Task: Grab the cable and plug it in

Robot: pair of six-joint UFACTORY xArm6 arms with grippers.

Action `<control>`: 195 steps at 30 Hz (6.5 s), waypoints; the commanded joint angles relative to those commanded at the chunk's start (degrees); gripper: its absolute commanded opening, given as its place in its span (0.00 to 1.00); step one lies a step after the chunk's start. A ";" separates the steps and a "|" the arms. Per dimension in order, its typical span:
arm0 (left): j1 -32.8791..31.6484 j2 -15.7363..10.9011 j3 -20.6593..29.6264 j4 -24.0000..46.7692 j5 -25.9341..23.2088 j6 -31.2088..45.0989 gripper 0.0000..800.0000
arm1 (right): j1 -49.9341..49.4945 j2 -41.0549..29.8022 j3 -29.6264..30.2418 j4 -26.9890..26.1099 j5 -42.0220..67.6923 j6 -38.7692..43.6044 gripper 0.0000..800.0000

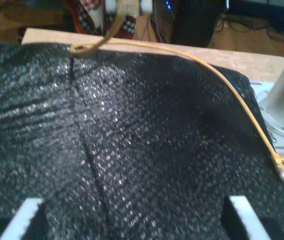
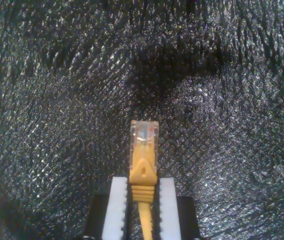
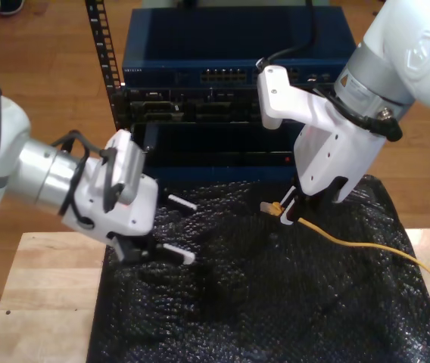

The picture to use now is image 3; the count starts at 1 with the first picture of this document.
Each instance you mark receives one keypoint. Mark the black bubble mat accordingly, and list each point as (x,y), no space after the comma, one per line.
(237,302)

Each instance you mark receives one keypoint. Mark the black rack server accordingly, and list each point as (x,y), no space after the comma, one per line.
(219,106)

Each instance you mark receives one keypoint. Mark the black perforated rack post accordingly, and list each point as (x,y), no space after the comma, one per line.
(103,45)

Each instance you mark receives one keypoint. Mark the blue network switch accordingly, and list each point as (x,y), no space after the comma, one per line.
(219,38)

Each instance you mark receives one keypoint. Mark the person's foot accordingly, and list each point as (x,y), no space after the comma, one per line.
(10,5)

